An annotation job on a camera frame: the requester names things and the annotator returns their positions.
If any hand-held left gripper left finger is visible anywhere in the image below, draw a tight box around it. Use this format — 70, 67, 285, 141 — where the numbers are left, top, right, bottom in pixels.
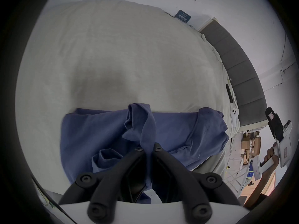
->
58, 147, 146, 224

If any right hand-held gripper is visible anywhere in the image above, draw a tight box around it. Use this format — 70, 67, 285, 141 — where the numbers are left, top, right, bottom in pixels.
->
251, 107, 293, 181

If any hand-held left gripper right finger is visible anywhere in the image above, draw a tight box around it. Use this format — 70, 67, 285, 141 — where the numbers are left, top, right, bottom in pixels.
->
152, 142, 241, 224

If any blue shirt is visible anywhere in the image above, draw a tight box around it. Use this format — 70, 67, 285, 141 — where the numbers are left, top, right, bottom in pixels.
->
60, 103, 230, 203

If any person's right forearm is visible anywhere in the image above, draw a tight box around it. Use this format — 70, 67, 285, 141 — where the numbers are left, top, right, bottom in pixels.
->
244, 165, 279, 210

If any person's right hand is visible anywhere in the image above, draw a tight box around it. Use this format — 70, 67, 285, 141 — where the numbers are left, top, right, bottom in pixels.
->
263, 142, 280, 170

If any pile of cardboard cartons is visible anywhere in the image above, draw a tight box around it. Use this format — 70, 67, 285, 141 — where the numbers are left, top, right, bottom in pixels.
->
241, 130, 262, 166

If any white hand controller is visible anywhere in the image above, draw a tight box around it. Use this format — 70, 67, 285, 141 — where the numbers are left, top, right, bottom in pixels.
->
230, 108, 239, 128

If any grey padded headboard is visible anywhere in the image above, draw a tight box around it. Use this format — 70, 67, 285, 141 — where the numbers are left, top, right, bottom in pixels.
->
199, 20, 268, 128

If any bed with beige sheet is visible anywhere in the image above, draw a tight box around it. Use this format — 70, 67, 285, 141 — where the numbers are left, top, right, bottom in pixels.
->
15, 0, 241, 196

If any dark blue card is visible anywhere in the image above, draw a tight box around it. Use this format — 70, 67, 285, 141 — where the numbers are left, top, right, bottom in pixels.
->
175, 9, 192, 23

